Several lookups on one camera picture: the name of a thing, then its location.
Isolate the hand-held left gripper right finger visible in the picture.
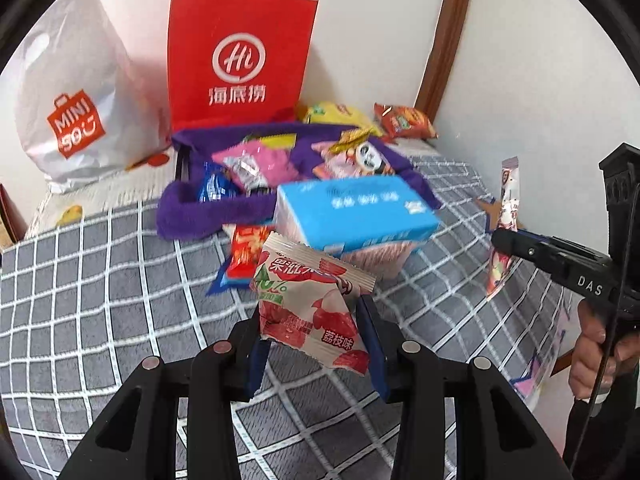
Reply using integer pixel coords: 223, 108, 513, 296
352, 294, 576, 480

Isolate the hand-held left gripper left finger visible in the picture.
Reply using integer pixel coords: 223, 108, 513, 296
60, 305, 273, 480

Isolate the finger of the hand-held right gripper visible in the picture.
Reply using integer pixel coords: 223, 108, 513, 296
491, 227, 568, 273

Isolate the long pink snack packet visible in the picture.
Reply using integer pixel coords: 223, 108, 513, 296
485, 156, 521, 301

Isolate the white red lychee snack packet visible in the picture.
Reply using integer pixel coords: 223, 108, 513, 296
250, 231, 375, 376

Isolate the pale pink peach snack packet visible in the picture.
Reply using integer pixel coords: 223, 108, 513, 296
312, 142, 396, 181

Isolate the person's right hand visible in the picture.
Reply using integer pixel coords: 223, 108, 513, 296
569, 300, 640, 403

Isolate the red and blue snack packet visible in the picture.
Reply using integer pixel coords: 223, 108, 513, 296
207, 224, 273, 297

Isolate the blue tissue box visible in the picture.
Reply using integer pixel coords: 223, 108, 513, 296
272, 176, 442, 281

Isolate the purple fabric basket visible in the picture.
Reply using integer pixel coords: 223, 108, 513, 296
156, 122, 442, 241

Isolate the red chip bag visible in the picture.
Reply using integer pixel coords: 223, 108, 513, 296
374, 102, 438, 141

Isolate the grey checked blanket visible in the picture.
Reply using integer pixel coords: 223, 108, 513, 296
0, 147, 576, 480

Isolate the black and white snack packet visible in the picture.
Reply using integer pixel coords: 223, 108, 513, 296
350, 140, 393, 176

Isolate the shiny blue snack packet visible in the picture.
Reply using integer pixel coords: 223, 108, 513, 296
197, 160, 241, 206

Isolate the bright pink snack packet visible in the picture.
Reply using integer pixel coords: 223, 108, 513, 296
210, 140, 301, 193

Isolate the yellow foil snack packet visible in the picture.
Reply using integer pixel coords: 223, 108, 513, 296
327, 127, 373, 156

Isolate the yellow chip bag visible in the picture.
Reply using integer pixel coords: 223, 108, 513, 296
297, 101, 383, 137

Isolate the dark red box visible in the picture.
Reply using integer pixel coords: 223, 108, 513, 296
0, 182, 28, 247

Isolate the red paper bag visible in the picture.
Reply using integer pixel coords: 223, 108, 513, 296
167, 0, 319, 133

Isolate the white plastic bag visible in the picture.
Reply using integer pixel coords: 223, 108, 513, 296
15, 0, 173, 195

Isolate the brown wooden door frame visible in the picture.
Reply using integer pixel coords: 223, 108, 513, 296
415, 0, 476, 123

